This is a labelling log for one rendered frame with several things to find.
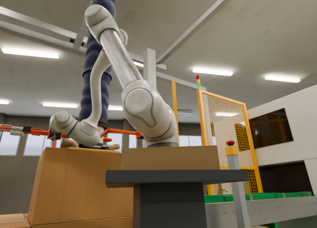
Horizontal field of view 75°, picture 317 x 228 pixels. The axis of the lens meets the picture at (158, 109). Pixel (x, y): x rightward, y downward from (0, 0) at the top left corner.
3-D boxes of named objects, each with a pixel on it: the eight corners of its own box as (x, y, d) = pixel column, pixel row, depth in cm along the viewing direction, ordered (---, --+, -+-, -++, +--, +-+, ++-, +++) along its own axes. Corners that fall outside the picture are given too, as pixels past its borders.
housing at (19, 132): (22, 136, 134) (24, 129, 135) (23, 134, 128) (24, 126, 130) (10, 135, 130) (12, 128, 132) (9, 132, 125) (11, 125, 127)
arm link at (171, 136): (182, 148, 102) (176, 108, 111) (175, 138, 86) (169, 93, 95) (151, 153, 105) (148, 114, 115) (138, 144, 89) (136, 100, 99)
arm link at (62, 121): (44, 126, 115) (65, 138, 119) (47, 118, 103) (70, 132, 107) (55, 111, 121) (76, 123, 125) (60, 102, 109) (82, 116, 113)
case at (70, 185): (114, 212, 165) (116, 161, 180) (137, 215, 134) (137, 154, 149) (27, 218, 134) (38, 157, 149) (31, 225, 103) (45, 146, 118)
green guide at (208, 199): (269, 198, 297) (268, 191, 300) (276, 199, 288) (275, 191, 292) (183, 204, 215) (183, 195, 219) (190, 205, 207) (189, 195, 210)
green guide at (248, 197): (311, 199, 255) (308, 191, 259) (320, 199, 247) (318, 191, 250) (223, 206, 174) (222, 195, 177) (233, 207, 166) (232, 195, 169)
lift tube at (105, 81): (102, 133, 171) (109, 35, 210) (111, 126, 154) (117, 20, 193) (74, 129, 160) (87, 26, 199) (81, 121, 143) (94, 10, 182)
